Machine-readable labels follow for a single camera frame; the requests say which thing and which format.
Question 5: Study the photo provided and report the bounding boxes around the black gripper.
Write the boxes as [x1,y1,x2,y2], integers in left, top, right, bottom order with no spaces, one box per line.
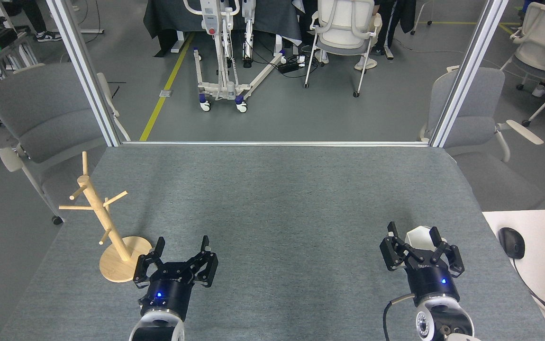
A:
[133,235,219,317]
[380,222,465,306]

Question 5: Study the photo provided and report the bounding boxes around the white hexagonal cup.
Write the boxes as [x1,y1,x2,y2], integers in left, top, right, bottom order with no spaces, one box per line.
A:
[405,226,440,252]

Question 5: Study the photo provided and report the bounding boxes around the wooden cup rack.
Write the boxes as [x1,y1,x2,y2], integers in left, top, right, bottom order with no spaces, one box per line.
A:
[59,152,153,283]

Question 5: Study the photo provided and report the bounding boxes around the black computer mouse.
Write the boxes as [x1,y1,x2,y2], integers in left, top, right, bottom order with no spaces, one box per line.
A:
[498,227,526,260]

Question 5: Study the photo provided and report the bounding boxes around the grey armchair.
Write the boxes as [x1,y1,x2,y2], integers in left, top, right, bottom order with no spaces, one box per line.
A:
[418,66,545,211]
[0,63,132,225]

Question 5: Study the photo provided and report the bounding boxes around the white stand on wheels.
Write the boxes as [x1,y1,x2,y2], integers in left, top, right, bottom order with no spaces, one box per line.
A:
[182,0,287,113]

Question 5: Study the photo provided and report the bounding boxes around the dark cloth covered table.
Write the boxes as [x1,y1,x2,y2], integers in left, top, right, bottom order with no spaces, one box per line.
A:
[143,0,302,57]

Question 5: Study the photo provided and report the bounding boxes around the black mouse cable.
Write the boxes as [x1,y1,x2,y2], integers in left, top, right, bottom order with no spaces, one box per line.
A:
[512,258,545,332]

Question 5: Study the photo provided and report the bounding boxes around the silver table edge rail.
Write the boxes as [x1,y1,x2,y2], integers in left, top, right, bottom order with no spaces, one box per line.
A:
[121,140,430,147]

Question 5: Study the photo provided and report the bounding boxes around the silver frame post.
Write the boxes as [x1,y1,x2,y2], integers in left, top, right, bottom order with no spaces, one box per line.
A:
[428,0,510,148]
[45,0,132,147]

